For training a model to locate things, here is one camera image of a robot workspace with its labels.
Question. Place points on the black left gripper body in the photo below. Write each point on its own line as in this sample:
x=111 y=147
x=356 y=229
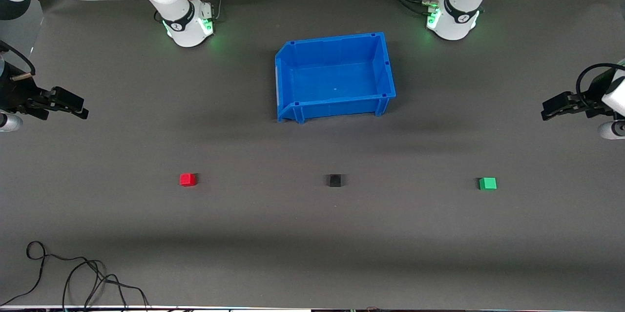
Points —
x=592 y=105

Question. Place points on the dark gray table mat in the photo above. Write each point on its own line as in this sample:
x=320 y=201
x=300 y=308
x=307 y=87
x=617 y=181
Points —
x=312 y=253

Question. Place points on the small green cube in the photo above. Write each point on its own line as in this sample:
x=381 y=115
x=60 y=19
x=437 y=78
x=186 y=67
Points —
x=487 y=183

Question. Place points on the small red cube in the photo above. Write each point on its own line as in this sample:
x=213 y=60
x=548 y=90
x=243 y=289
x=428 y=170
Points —
x=187 y=179

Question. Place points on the blue plastic storage bin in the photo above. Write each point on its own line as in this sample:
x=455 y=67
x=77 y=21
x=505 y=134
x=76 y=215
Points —
x=337 y=82

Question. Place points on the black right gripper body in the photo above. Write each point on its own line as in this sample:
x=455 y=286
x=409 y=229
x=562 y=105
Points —
x=13 y=94

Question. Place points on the small black cube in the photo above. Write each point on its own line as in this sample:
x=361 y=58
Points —
x=334 y=180

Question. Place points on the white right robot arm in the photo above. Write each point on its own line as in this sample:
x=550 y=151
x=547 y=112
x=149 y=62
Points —
x=183 y=26

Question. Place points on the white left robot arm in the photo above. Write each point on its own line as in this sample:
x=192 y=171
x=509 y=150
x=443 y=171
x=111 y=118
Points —
x=456 y=24

